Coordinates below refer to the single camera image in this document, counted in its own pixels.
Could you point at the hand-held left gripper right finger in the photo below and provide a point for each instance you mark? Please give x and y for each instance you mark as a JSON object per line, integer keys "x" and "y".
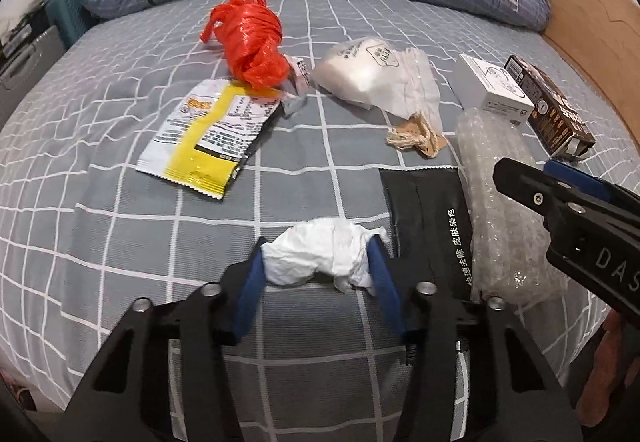
{"x": 386, "y": 283}

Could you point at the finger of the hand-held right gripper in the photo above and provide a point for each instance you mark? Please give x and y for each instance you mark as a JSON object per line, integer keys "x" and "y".
{"x": 540, "y": 192}
{"x": 580, "y": 179}

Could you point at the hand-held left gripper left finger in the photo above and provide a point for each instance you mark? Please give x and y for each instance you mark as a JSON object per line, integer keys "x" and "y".
{"x": 247, "y": 294}

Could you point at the clear bubble wrap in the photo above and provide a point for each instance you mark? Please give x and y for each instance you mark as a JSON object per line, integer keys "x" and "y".
{"x": 495, "y": 222}

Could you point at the dark brown carton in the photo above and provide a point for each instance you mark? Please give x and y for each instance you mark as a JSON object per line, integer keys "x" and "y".
{"x": 555, "y": 117}

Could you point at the black packet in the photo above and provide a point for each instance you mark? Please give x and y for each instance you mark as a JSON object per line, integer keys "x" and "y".
{"x": 430, "y": 222}

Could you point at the white tissue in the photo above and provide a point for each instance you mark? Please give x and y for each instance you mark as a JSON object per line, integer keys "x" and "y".
{"x": 315, "y": 252}

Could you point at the white earphone box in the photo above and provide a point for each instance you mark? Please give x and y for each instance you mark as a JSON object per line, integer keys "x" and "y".
{"x": 490, "y": 87}

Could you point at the yellow snack wrapper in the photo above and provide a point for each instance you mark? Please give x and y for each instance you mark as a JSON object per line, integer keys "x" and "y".
{"x": 200, "y": 142}

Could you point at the small printed foil wrapper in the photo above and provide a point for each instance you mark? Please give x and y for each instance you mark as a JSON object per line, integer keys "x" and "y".
{"x": 300, "y": 72}

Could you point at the person's right hand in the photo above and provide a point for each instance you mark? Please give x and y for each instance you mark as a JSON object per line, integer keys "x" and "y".
{"x": 607, "y": 357}

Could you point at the grey checked bed sheet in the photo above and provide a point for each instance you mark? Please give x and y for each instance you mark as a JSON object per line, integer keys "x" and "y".
{"x": 125, "y": 247}

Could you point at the grey plaid bed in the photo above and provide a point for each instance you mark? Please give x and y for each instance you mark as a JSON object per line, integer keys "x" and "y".
{"x": 590, "y": 12}

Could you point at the white translucent plastic bag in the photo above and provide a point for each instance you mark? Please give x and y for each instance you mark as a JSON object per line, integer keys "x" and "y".
{"x": 360, "y": 72}

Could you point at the red plastic bag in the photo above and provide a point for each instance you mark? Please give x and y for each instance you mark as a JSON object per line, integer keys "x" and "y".
{"x": 250, "y": 37}

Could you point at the grey suitcase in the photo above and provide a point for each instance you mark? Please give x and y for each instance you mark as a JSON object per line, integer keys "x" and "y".
{"x": 30, "y": 57}

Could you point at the teal plastic crate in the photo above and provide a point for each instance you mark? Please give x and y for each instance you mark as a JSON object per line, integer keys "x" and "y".
{"x": 67, "y": 19}

